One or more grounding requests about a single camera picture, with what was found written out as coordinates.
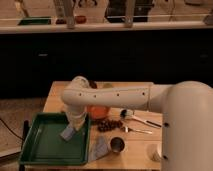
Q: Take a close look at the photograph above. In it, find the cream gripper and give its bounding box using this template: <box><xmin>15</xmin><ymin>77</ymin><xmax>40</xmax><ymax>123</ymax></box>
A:
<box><xmin>70</xmin><ymin>119</ymin><xmax>85</xmax><ymax>131</ymax></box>

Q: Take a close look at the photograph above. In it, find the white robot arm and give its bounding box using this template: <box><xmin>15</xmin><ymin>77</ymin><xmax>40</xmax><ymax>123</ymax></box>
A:
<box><xmin>61</xmin><ymin>76</ymin><xmax>213</xmax><ymax>171</ymax></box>

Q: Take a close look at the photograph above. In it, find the green plastic tray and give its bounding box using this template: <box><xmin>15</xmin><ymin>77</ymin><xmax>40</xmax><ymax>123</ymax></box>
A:
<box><xmin>19</xmin><ymin>113</ymin><xmax>91</xmax><ymax>166</ymax></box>

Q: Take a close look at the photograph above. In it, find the background green tray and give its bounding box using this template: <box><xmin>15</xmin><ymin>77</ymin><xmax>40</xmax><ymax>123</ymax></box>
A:
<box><xmin>18</xmin><ymin>18</ymin><xmax>51</xmax><ymax>26</ymax></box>

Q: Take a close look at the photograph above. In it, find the orange terracotta bowl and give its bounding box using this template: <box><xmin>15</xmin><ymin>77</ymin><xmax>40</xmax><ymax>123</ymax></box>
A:
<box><xmin>87</xmin><ymin>106</ymin><xmax>110</xmax><ymax>120</ymax></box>

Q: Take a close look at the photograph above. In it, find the bunch of dark grapes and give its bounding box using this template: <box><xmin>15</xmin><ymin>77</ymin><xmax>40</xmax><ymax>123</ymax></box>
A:
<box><xmin>97</xmin><ymin>120</ymin><xmax>123</xmax><ymax>132</ymax></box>

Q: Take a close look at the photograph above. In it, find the blue grey cloth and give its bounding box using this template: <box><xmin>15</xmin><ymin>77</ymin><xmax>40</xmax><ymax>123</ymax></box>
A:
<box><xmin>88</xmin><ymin>136</ymin><xmax>109</xmax><ymax>162</ymax></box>

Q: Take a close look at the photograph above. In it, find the dark brown bowl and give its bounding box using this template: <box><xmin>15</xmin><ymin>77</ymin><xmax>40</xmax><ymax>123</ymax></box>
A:
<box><xmin>89</xmin><ymin>80</ymin><xmax>97</xmax><ymax>89</ymax></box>

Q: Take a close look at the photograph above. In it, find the light green cup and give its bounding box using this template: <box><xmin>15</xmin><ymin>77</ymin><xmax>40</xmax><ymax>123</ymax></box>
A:
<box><xmin>103</xmin><ymin>83</ymin><xmax>113</xmax><ymax>88</ymax></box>

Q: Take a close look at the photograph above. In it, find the small metal cup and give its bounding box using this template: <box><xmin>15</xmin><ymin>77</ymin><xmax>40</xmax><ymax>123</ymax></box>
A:
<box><xmin>110</xmin><ymin>137</ymin><xmax>125</xmax><ymax>153</ymax></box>

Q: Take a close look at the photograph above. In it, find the wooden table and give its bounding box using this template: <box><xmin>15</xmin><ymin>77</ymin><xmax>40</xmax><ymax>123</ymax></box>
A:
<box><xmin>25</xmin><ymin>81</ymin><xmax>162</xmax><ymax>171</ymax></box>

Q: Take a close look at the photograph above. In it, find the silver fork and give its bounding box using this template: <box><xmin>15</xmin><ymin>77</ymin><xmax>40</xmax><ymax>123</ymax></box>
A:
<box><xmin>121</xmin><ymin>126</ymin><xmax>153</xmax><ymax>134</ymax></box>

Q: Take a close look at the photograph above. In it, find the white paper cup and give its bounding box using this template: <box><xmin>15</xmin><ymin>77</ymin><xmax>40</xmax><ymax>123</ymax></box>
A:
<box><xmin>151</xmin><ymin>144</ymin><xmax>162</xmax><ymax>162</ymax></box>

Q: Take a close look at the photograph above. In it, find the background red bowl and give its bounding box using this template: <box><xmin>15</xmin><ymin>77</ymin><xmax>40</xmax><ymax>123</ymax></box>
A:
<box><xmin>75</xmin><ymin>15</ymin><xmax>87</xmax><ymax>24</ymax></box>

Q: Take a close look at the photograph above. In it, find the black handled spatula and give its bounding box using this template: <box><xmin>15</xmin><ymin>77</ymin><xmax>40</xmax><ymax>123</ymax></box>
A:
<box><xmin>120</xmin><ymin>109</ymin><xmax>161</xmax><ymax>128</ymax></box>

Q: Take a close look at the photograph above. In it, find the black cable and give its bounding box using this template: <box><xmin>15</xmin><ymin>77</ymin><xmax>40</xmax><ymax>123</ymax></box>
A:
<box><xmin>0</xmin><ymin>118</ymin><xmax>24</xmax><ymax>141</ymax></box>

